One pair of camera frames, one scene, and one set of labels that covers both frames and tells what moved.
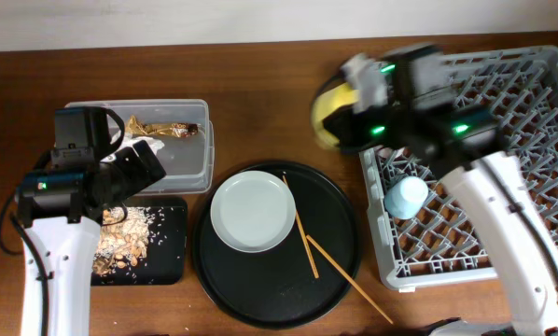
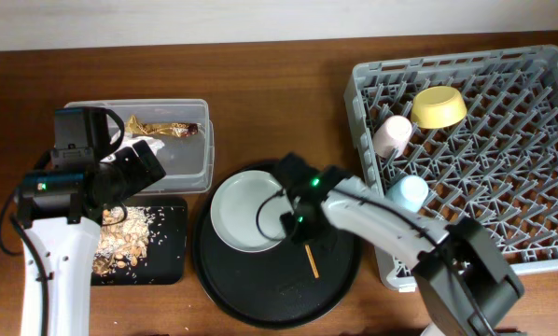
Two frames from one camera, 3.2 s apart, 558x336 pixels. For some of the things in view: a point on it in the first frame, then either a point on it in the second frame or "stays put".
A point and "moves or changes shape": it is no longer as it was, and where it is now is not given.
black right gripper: (356, 116) -> (298, 228)
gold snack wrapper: (175, 130) stays put
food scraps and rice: (122, 245) stays put
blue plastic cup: (406, 198) stays put
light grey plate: (253, 211) stays put
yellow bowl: (332, 97) moves or changes shape
